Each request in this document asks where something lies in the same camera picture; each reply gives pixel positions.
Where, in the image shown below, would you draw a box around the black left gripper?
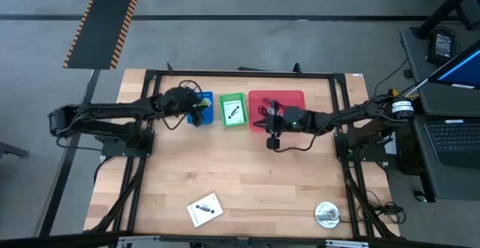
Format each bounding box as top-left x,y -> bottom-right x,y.
185,90 -> 212,127

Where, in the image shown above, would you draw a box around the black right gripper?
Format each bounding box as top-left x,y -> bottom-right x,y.
253,100 -> 288,151

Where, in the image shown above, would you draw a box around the black cable bundle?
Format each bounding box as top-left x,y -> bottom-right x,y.
343,161 -> 407,238
257,104 -> 272,122

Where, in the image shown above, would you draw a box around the pinkish red translucent bin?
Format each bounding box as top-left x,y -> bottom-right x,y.
247,89 -> 307,133

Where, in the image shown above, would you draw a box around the blue plastic mesh basket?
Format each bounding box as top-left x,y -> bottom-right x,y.
187,91 -> 215,126

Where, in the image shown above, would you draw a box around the green plastic mesh basket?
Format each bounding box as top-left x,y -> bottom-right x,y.
219,92 -> 249,128

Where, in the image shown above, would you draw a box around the silver round disc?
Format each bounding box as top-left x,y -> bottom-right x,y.
314,201 -> 341,230

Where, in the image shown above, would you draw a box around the black orange striped floor mat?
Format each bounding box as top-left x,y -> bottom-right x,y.
62,0 -> 145,70

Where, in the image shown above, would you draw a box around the laptop computer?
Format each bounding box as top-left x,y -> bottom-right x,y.
399,26 -> 480,204

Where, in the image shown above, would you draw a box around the black power adapter box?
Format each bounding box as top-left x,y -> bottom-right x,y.
427,28 -> 458,66

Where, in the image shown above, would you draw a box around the black furniture foot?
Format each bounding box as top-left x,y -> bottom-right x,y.
0,141 -> 30,160

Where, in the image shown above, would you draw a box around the monitor with blue screen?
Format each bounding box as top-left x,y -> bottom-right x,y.
427,40 -> 480,91

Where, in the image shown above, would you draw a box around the black stand legs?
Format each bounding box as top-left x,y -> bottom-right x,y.
412,0 -> 480,40

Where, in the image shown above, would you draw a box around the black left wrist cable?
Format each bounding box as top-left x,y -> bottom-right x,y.
163,108 -> 189,131

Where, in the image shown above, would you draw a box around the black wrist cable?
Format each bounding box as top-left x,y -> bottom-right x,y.
163,108 -> 189,131
273,130 -> 322,154

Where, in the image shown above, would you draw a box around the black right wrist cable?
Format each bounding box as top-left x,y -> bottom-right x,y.
273,130 -> 322,154

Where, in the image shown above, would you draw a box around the black aluminium table frame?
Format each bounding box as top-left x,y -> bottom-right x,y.
112,62 -> 376,241

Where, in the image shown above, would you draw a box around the black cable bundle on frame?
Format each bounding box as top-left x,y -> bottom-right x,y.
343,161 -> 407,238

